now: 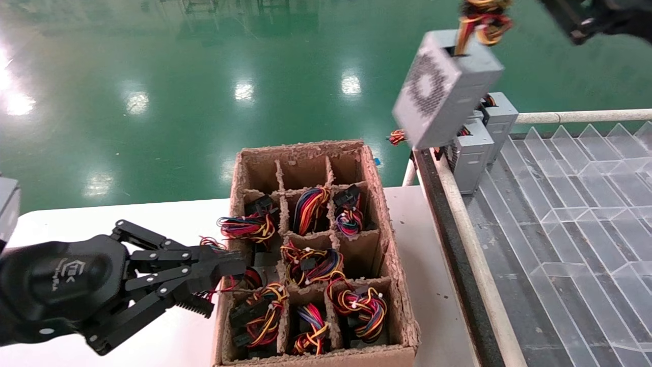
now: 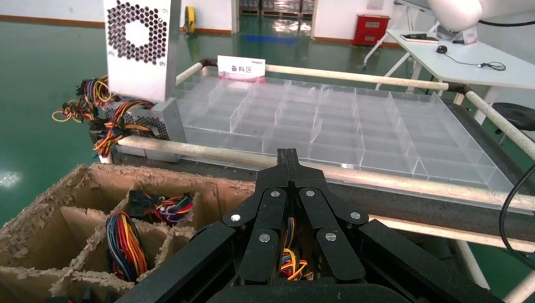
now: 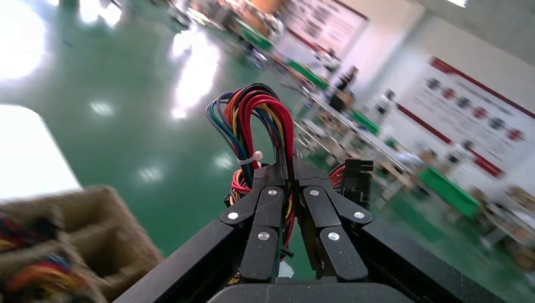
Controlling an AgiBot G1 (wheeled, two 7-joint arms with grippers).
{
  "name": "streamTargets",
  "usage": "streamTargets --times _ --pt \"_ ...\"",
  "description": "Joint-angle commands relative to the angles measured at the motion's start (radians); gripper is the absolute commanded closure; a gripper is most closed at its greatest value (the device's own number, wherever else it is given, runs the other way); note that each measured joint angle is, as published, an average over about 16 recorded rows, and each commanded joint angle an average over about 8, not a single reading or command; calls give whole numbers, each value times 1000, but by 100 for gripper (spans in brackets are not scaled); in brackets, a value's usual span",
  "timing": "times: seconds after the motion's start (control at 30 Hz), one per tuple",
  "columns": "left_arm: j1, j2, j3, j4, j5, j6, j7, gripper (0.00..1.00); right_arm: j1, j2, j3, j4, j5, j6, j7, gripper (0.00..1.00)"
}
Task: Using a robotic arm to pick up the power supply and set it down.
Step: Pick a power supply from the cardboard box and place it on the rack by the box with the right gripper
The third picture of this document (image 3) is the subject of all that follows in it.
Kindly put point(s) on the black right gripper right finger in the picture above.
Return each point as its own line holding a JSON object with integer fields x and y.
{"x": 322, "y": 217}

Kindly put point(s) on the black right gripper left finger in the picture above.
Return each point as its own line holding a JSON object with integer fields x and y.
{"x": 263, "y": 217}

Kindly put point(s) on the brown cardboard divider box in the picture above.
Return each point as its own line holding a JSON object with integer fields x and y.
{"x": 113, "y": 246}

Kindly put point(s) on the white wall poster red stripes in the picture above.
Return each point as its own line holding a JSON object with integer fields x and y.
{"x": 322, "y": 25}
{"x": 468, "y": 108}

